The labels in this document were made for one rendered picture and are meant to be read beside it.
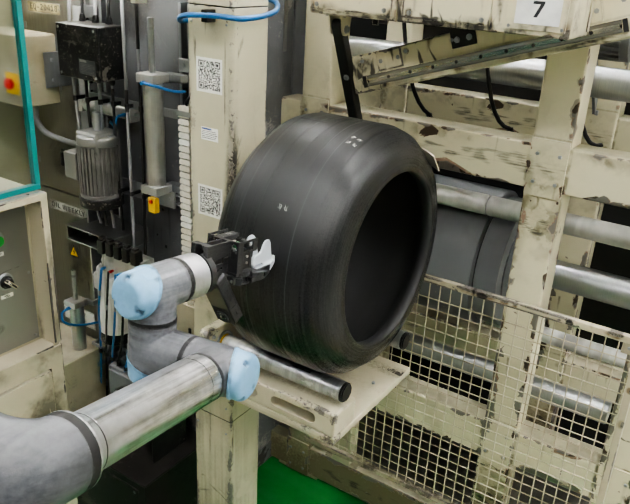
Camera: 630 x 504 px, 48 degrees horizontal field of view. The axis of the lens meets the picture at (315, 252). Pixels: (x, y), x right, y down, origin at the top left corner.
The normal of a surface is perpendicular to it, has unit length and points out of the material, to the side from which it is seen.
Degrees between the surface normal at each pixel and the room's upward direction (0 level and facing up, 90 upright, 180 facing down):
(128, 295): 84
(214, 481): 90
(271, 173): 44
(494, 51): 90
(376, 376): 0
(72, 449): 53
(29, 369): 90
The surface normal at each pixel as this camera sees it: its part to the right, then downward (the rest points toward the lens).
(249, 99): 0.83, 0.26
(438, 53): -0.55, 0.30
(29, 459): 0.58, -0.34
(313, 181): -0.35, -0.45
